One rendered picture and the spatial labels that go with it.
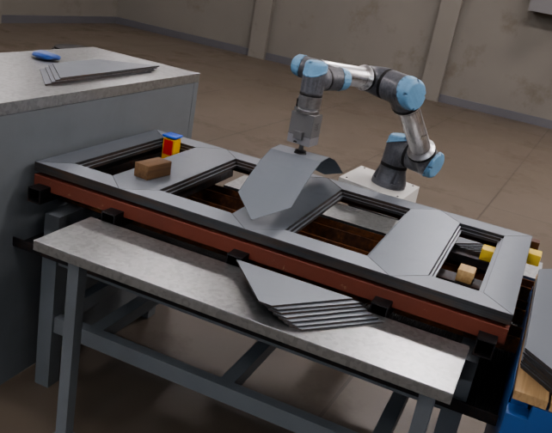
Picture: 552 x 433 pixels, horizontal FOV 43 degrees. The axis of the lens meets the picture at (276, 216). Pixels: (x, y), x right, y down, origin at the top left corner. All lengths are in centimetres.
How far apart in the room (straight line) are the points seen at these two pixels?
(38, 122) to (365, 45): 930
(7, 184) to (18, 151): 11
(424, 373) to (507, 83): 940
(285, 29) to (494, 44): 338
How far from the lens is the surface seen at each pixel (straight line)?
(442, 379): 174
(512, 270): 226
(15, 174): 246
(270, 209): 212
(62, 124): 258
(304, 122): 229
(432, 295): 196
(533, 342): 182
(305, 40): 1184
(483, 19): 1101
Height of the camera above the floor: 160
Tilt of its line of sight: 20 degrees down
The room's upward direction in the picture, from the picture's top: 10 degrees clockwise
